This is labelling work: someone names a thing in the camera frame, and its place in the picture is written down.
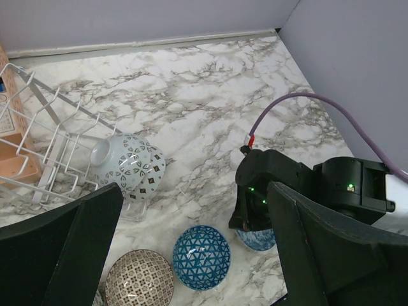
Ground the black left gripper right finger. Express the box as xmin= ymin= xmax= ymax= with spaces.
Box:
xmin=267 ymin=182 xmax=407 ymax=305

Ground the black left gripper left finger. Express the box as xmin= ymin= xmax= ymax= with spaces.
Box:
xmin=1 ymin=183 xmax=123 ymax=305

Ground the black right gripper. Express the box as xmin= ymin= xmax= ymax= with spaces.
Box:
xmin=228 ymin=149 xmax=313 ymax=231

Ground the blue floral patterned bowl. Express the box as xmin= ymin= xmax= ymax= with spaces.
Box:
xmin=237 ymin=229 xmax=276 ymax=251

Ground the blue triangle patterned bowl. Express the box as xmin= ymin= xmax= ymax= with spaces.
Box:
xmin=172 ymin=225 xmax=231 ymax=291

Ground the white diamond patterned bowl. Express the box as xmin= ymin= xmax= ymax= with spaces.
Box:
xmin=128 ymin=147 xmax=166 ymax=203

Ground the white petal patterned bowl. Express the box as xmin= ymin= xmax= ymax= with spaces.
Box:
xmin=89 ymin=134 xmax=152 ymax=196

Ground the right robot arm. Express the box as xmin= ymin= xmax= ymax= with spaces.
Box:
xmin=228 ymin=147 xmax=407 ymax=231

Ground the black leaf patterned bowl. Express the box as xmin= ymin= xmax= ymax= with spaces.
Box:
xmin=92 ymin=290 xmax=104 ymax=306

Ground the brown checker patterned bowl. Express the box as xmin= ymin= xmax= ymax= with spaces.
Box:
xmin=105 ymin=249 xmax=175 ymax=306

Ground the orange plastic file organizer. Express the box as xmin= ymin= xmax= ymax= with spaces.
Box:
xmin=1 ymin=48 xmax=42 ymax=184

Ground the white wire dish rack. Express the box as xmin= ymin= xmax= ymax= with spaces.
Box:
xmin=0 ymin=62 xmax=147 ymax=222

